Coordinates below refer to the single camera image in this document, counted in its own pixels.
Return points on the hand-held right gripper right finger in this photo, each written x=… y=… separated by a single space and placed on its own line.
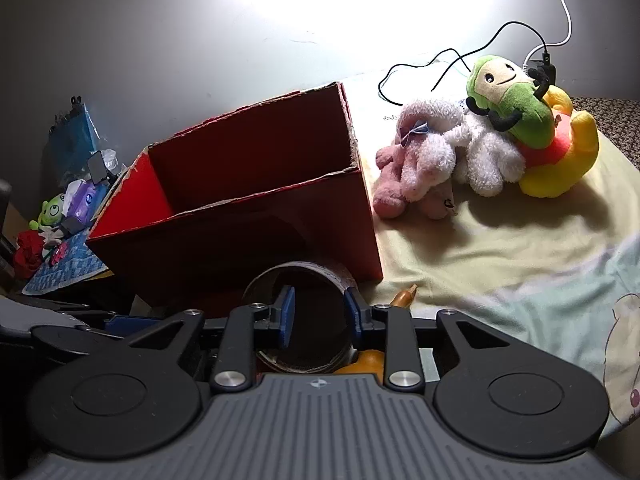
x=351 y=317

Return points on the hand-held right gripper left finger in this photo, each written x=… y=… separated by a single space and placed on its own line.
x=284 y=317

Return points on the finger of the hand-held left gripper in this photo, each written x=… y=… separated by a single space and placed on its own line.
x=122 y=324

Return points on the brown tape roll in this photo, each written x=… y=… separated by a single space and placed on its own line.
x=334 y=274

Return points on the orange wooden gourd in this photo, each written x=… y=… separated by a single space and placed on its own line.
x=403 y=298

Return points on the red cardboard box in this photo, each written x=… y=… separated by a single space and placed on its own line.
x=260 y=150

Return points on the red cloth flower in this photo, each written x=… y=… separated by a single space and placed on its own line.
x=29 y=255

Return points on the blue patterned mat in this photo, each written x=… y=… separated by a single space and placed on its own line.
x=70 y=267

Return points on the green alien toy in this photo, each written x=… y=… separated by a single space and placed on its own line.
x=51 y=212

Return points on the purple tissue pack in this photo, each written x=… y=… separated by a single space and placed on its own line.
x=82 y=202

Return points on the small black mirror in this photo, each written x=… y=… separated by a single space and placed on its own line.
x=97 y=166

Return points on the clear plastic bag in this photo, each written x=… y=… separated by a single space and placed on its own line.
x=114 y=162

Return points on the pink plush rabbit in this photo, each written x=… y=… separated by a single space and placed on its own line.
x=425 y=160

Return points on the blue plastic bag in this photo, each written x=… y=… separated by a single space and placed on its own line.
x=72 y=135

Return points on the white plush toy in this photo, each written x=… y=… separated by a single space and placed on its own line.
x=492 y=160

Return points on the yellow red plush toy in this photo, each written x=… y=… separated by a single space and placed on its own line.
x=555 y=167

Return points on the green plush toy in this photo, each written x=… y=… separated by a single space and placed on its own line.
x=520 y=105

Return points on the black charger adapter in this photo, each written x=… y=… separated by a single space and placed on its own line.
x=544 y=67

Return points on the brown patterned cloth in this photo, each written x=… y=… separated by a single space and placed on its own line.
x=612 y=120

